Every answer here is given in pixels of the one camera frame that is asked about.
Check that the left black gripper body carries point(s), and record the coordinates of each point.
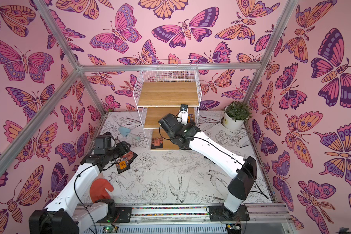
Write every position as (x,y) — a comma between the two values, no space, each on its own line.
(118,151)

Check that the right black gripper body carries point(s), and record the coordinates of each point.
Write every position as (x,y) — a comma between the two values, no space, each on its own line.
(165,122)

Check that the red tea bag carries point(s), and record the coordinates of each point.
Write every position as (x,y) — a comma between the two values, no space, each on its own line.
(129,157)
(156,143)

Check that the orange tea bag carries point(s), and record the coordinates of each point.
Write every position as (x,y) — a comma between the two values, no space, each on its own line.
(122,165)
(191,118)

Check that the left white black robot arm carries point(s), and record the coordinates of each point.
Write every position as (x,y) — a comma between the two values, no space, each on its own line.
(61,217)

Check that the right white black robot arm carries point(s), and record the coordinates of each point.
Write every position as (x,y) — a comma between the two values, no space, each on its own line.
(242,171)

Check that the bottom wooden shelf board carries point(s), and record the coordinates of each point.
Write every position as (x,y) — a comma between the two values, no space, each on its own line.
(167,145)

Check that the wooden shelf board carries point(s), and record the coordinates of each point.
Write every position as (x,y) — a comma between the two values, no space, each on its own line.
(168,94)
(154,114)
(167,145)

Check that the middle wooden shelf board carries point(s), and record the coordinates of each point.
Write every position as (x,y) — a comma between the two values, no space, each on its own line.
(154,114)

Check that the top wooden shelf board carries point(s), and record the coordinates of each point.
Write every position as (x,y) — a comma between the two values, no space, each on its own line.
(168,94)

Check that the light blue garden trowel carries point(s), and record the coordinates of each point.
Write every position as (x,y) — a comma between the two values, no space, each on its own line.
(126,132)

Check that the red oven mitt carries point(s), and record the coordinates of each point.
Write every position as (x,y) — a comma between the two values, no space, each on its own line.
(99,190)

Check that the green potted plant white pot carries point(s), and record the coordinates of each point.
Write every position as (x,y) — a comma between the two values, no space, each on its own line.
(235,114)

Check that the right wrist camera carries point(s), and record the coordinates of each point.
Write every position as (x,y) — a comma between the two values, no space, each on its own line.
(182,116)

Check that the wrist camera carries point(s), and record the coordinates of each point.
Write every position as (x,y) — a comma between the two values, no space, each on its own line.
(104,143)
(182,116)

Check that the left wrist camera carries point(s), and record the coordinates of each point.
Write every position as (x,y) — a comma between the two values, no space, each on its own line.
(104,143)

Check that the white wire shelf rack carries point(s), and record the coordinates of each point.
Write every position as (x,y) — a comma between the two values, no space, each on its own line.
(167,73)

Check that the aluminium frame profiles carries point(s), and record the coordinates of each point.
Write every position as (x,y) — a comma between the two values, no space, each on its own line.
(9,154)

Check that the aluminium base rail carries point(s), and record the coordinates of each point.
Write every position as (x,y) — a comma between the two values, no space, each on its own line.
(250,218)

